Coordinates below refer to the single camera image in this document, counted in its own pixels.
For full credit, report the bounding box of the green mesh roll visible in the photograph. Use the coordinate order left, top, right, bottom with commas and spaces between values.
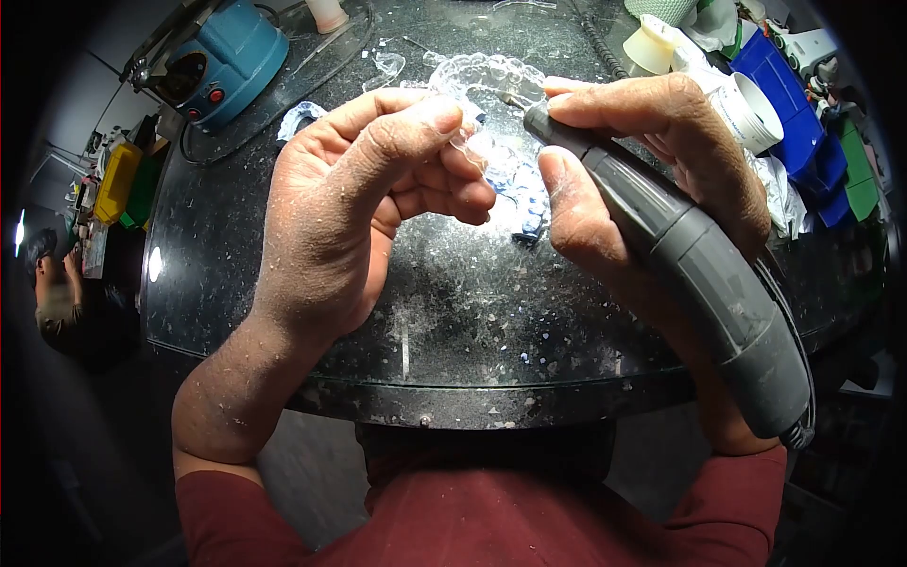
624, 0, 700, 28

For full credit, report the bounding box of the dark green storage bin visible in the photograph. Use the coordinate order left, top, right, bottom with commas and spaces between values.
119, 155, 163, 232

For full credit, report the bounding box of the pale pink cup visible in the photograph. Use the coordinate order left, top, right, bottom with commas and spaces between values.
305, 0, 350, 35

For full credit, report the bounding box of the black handpiece holder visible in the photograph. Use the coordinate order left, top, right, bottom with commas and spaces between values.
119, 0, 226, 92

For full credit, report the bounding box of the person's left ring finger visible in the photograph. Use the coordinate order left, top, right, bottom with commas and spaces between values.
391, 174, 497, 215

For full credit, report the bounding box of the clear plastic offcut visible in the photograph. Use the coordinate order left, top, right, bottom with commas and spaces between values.
361, 51, 407, 94

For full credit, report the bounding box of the stack of green bins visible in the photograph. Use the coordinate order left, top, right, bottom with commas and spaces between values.
838, 115, 881, 222

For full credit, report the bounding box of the person's left hand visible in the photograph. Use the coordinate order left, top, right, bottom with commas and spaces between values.
252, 88, 497, 343

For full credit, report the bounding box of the grey rotary handpiece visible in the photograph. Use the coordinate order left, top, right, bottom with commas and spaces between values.
523, 101, 813, 442

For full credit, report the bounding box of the person's body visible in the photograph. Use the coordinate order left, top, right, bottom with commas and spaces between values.
175, 445, 789, 567

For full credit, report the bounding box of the cluttered workbench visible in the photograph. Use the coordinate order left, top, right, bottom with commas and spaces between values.
65, 113, 172, 279

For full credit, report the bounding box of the person's left middle finger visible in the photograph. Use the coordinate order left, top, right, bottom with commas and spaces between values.
425, 140, 491, 182

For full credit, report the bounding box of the person's right middle finger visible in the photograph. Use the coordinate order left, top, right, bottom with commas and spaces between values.
541, 74, 681, 100

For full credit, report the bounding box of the white paper cup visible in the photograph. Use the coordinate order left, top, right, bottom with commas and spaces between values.
706, 71, 785, 156

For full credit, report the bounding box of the person's left index finger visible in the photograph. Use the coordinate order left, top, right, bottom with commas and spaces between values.
305, 88, 435, 146

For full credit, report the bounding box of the yellow storage bin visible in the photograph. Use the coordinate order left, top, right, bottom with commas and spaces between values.
94, 141, 143, 227

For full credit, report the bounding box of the white machine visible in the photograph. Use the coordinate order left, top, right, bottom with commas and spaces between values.
771, 27, 839, 80

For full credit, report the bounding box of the person's right thumb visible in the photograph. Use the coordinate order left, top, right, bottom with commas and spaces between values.
537, 145, 625, 266

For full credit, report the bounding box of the person's left little finger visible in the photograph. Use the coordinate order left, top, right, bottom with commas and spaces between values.
372, 201, 491, 242

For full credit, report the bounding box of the black corrugated hose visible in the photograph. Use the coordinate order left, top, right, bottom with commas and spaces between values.
576, 0, 632, 81

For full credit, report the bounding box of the clear dental aligner tray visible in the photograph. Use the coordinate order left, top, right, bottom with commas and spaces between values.
425, 52, 548, 174

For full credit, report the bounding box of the blue dental model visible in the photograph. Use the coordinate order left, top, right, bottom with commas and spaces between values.
488, 142, 552, 247

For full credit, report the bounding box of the blue motor control unit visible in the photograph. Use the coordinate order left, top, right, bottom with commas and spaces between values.
152, 0, 291, 133

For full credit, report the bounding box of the person's left thumb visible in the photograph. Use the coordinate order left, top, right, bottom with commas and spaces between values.
333, 95, 465, 206

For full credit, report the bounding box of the crumpled clear plastic bag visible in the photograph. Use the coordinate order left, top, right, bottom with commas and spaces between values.
743, 147, 810, 240

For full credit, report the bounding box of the person's right hand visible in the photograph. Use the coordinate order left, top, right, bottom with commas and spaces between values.
537, 71, 773, 341

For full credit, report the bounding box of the person's right index finger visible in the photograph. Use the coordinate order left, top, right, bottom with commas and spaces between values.
547, 92, 674, 139

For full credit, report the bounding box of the stack of blue bins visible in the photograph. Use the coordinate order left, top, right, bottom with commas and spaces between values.
728, 28, 853, 229

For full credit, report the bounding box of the small clear aligner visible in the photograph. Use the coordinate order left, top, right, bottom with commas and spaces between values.
276, 101, 330, 143

